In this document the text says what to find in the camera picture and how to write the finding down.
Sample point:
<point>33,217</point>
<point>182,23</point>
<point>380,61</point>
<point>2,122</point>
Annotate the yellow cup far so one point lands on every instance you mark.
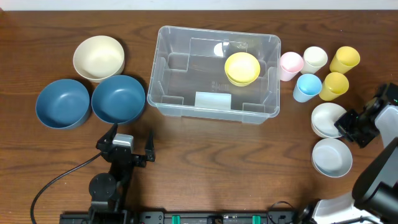
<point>345,59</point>

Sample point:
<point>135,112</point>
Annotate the cream cup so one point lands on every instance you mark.
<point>314,58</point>

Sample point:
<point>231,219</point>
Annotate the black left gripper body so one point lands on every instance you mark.
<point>126,155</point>

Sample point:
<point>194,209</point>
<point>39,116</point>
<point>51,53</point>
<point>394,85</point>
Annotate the grey-blue small bowl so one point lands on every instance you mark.
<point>332,158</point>

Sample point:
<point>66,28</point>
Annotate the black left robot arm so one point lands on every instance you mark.
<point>109,190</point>

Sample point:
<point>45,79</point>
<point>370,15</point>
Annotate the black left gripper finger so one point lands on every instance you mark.
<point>149,148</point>
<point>106,141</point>

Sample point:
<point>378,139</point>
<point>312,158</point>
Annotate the yellow small bowl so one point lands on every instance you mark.
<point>242,68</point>

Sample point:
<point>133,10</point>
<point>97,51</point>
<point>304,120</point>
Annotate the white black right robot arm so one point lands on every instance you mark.
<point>374,195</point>

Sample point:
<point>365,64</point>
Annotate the yellow cup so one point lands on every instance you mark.
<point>345,59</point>
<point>334,85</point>

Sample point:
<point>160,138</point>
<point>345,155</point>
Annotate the pink cup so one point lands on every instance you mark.
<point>290,64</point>

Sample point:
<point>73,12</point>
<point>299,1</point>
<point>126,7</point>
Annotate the cream large bowl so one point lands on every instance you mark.
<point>99,58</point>

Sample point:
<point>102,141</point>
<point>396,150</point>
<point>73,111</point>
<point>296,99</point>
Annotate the yellow cup near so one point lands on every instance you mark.
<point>334,85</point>

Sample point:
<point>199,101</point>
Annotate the dark blue bowl left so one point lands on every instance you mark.
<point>63,104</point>

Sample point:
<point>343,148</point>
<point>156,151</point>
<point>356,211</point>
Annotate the dark blue bowl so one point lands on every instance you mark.
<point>63,104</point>
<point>119,99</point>

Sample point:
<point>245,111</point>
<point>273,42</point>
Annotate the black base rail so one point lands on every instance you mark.
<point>277,215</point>

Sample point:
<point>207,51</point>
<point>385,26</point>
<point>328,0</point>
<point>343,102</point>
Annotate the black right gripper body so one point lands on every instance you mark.
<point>352,128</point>

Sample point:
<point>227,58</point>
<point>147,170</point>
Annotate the white small bowl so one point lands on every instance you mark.
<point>323,118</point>

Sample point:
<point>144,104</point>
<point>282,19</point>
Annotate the clear plastic storage bin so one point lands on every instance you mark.
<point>188,76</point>

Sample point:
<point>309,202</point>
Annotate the dark blue bowl right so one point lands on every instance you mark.
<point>119,99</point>

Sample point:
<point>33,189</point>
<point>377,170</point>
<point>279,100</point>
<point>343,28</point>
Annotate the light blue cup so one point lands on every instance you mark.
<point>307,86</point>

